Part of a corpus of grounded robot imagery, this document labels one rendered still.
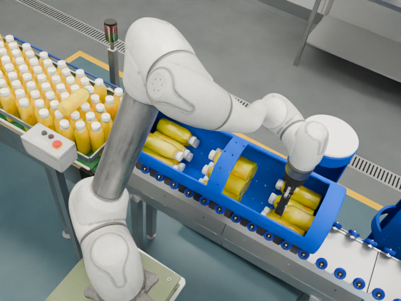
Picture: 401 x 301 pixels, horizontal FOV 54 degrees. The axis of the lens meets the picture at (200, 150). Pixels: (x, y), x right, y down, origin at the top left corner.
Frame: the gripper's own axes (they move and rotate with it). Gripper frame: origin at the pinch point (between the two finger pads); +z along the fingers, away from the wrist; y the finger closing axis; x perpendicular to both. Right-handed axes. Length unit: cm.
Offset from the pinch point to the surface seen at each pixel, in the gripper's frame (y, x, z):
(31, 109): -10, 118, 8
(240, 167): 3.9, 20.4, -4.0
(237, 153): 3.9, 23.0, -11.0
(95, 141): -7, 85, 11
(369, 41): 291, 0, 84
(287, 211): -1.2, -2.7, 0.8
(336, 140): 55, -8, 9
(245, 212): -8.6, 10.8, 3.9
